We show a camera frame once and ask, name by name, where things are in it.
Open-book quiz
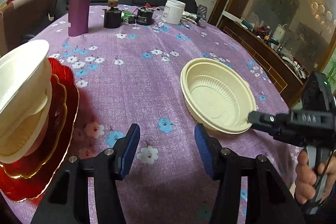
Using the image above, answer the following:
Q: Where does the brown armchair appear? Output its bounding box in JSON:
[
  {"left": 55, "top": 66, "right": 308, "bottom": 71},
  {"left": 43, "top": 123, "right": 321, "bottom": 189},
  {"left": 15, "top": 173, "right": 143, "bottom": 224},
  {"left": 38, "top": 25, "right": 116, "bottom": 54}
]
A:
[{"left": 1, "top": 0, "right": 54, "bottom": 56}]

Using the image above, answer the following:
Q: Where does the small white bowl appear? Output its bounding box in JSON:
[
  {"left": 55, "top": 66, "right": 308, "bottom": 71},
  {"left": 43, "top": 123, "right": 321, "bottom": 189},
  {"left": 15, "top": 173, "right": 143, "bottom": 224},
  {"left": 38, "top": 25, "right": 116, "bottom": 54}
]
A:
[{"left": 1, "top": 85, "right": 52, "bottom": 164}]

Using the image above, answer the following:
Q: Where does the white plastic bowl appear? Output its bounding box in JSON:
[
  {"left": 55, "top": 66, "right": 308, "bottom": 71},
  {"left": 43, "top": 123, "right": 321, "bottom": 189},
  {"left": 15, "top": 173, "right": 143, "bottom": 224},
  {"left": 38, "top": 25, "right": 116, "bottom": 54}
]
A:
[{"left": 1, "top": 40, "right": 51, "bottom": 141}]

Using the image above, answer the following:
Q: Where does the wooden cabinet with clutter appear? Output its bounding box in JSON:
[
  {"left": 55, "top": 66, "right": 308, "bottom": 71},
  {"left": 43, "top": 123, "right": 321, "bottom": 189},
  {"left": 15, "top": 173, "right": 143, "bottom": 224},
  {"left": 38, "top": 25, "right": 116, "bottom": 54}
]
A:
[{"left": 209, "top": 0, "right": 335, "bottom": 107}]

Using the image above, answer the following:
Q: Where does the small red gold-rimmed plate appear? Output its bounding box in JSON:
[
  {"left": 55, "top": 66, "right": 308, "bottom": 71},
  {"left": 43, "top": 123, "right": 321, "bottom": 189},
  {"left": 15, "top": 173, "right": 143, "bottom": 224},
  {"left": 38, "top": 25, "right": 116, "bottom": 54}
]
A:
[{"left": 1, "top": 74, "right": 67, "bottom": 179}]

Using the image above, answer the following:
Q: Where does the black jar with wooden knob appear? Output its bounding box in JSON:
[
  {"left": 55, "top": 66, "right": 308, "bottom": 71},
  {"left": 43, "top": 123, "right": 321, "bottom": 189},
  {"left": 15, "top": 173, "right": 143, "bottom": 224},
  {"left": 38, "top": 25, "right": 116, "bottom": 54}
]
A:
[{"left": 104, "top": 0, "right": 121, "bottom": 29}]

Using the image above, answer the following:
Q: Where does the person's right hand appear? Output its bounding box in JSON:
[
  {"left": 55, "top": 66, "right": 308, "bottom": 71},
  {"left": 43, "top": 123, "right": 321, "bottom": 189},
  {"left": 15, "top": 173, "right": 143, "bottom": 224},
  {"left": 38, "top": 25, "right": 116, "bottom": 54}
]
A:
[{"left": 294, "top": 150, "right": 336, "bottom": 205}]

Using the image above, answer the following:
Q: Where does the black labelled jar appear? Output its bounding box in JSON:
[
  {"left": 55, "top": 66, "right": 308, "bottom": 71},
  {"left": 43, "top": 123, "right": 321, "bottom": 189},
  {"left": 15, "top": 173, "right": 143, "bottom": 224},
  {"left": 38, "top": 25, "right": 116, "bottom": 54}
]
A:
[{"left": 136, "top": 7, "right": 154, "bottom": 26}]

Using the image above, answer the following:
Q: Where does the cream ribbed plastic bowl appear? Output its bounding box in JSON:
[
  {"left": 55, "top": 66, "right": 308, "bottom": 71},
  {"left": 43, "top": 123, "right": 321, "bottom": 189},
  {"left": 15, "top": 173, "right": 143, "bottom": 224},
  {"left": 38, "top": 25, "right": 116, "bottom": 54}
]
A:
[{"left": 180, "top": 58, "right": 257, "bottom": 135}]

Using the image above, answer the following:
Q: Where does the large red wedding plate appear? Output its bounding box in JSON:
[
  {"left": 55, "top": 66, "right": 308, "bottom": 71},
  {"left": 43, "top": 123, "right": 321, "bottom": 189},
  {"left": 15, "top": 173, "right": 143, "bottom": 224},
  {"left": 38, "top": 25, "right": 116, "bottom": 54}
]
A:
[{"left": 1, "top": 58, "right": 80, "bottom": 202}]

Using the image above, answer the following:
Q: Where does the purple floral tablecloth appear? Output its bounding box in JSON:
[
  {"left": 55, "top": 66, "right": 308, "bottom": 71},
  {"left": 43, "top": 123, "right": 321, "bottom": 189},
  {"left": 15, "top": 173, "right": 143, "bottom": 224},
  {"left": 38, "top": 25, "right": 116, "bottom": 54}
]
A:
[{"left": 37, "top": 6, "right": 288, "bottom": 223}]

